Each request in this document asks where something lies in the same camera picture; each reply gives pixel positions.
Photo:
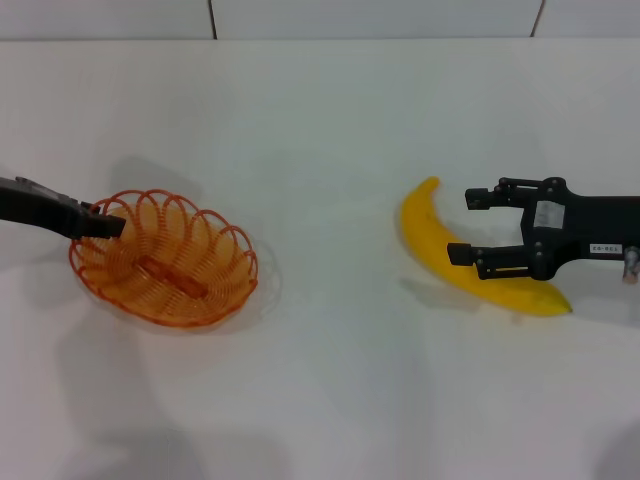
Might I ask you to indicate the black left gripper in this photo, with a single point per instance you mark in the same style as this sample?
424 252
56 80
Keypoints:
40 210

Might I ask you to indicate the silver metal gripper connector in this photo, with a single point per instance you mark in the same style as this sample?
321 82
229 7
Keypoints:
631 265

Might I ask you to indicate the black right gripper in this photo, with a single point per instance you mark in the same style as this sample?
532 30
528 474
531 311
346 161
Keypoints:
590 225

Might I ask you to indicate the yellow banana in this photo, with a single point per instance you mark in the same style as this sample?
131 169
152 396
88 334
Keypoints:
425 230

